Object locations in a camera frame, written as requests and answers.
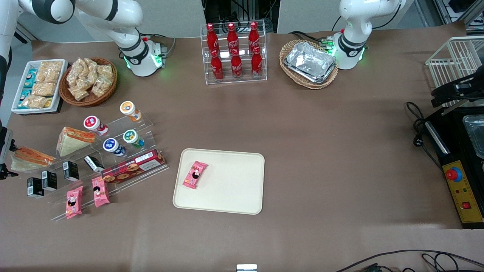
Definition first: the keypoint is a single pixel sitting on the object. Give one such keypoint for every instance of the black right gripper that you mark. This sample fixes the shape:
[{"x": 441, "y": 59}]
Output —
[{"x": 2, "y": 140}]

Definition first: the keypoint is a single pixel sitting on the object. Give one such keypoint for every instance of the triangle sandwich orange filling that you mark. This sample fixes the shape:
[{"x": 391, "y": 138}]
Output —
[{"x": 32, "y": 158}]

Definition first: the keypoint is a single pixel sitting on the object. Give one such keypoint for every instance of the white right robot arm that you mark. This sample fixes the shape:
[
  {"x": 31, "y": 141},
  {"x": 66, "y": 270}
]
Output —
[{"x": 124, "y": 34}]

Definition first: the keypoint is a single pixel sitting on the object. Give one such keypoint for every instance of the wrapped triangle sandwich white bread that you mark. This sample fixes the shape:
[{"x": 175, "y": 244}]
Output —
[{"x": 73, "y": 141}]

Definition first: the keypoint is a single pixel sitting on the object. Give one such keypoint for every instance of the white rectangular snack tray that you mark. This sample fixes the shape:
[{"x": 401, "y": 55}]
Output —
[{"x": 62, "y": 79}]

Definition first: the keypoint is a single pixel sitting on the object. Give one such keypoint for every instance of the cream plastic serving tray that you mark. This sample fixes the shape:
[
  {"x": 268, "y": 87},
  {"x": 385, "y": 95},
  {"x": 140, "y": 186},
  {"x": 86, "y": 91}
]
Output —
[{"x": 230, "y": 181}]

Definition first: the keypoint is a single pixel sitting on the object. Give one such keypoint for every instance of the aluminium foil tray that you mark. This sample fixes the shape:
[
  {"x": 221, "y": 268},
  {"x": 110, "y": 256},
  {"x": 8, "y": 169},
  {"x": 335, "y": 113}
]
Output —
[
  {"x": 310, "y": 58},
  {"x": 321, "y": 80}
]

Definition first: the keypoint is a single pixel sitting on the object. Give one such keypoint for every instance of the small black carton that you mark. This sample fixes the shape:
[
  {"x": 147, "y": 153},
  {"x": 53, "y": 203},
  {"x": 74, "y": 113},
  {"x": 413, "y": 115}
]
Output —
[
  {"x": 35, "y": 187},
  {"x": 71, "y": 170},
  {"x": 93, "y": 163},
  {"x": 49, "y": 180}
]

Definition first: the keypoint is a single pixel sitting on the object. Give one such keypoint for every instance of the pink snack packet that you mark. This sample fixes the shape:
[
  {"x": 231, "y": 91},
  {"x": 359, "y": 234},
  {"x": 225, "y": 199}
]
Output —
[
  {"x": 74, "y": 202},
  {"x": 195, "y": 175},
  {"x": 101, "y": 192}
]

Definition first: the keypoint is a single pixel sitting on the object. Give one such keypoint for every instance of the clear bag beige snacks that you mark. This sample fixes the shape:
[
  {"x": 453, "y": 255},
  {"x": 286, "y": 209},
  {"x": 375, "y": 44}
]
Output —
[
  {"x": 34, "y": 101},
  {"x": 44, "y": 89},
  {"x": 105, "y": 71},
  {"x": 101, "y": 86},
  {"x": 79, "y": 92},
  {"x": 76, "y": 71},
  {"x": 92, "y": 73},
  {"x": 51, "y": 71}
]

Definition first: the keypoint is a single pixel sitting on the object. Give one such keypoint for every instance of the blue snack packet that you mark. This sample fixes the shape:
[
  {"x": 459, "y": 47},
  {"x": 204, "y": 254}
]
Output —
[
  {"x": 31, "y": 78},
  {"x": 25, "y": 96}
]

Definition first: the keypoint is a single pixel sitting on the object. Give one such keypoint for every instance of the yellow snack packet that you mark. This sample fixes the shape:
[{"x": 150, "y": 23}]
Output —
[{"x": 48, "y": 102}]

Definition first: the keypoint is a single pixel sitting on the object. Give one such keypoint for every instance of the red lid drink bottle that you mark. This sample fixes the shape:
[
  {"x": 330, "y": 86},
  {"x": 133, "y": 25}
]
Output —
[{"x": 94, "y": 124}]

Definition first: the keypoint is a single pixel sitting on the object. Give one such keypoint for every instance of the blue lid yogurt cup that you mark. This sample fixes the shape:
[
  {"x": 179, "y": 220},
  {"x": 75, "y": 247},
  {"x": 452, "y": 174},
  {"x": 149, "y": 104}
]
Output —
[{"x": 112, "y": 146}]

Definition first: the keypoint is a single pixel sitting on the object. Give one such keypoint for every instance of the red cookie box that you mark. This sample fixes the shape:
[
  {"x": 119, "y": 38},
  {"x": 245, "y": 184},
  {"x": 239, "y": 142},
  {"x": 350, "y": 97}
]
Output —
[{"x": 132, "y": 167}]

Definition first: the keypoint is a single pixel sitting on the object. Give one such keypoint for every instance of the green lid drink bottle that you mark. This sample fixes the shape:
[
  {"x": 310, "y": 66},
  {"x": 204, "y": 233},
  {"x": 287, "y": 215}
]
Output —
[{"x": 132, "y": 138}]

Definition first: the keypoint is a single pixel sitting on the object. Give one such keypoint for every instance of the dark brown wicker basket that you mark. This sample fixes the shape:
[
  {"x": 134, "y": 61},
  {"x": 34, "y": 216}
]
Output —
[{"x": 109, "y": 90}]

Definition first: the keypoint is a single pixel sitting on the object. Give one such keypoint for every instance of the orange lid drink bottle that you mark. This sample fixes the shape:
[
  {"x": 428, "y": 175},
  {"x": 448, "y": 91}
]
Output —
[{"x": 129, "y": 109}]

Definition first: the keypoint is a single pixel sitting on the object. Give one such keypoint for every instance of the clear acrylic tiered shelf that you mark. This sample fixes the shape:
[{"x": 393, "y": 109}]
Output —
[{"x": 147, "y": 130}]

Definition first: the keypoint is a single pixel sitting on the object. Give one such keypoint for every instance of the red cola bottle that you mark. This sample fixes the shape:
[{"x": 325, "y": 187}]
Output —
[
  {"x": 253, "y": 36},
  {"x": 217, "y": 68},
  {"x": 256, "y": 64},
  {"x": 232, "y": 37},
  {"x": 211, "y": 37},
  {"x": 236, "y": 66}
]

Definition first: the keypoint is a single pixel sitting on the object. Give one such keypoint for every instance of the clear acrylic bottle rack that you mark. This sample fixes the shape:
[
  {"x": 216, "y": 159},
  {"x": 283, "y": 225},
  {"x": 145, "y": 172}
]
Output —
[{"x": 261, "y": 77}]

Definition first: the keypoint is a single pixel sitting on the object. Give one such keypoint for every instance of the light woven wicker basket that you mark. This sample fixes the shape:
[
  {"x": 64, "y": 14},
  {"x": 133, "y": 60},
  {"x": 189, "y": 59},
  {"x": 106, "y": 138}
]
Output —
[{"x": 287, "y": 49}]

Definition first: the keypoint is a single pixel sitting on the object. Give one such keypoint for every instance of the brown table cover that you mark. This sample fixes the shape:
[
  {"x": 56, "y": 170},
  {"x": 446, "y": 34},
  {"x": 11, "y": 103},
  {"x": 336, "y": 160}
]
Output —
[{"x": 340, "y": 151}]

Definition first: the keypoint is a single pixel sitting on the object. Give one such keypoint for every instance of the red emergency stop button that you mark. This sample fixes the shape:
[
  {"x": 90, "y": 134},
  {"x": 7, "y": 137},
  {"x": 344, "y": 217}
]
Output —
[{"x": 453, "y": 174}]

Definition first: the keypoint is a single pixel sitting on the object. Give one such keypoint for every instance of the black sealing machine yellow panel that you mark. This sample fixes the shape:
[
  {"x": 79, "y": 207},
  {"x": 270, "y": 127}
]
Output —
[{"x": 453, "y": 128}]

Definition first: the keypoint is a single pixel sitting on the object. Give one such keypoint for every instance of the foil container in machine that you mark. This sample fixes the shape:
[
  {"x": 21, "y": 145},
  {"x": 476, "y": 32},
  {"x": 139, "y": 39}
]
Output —
[{"x": 475, "y": 132}]

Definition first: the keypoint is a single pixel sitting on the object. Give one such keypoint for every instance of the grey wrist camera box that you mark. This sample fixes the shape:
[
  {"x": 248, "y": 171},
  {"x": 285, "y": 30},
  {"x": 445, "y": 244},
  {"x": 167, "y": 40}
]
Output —
[{"x": 7, "y": 147}]

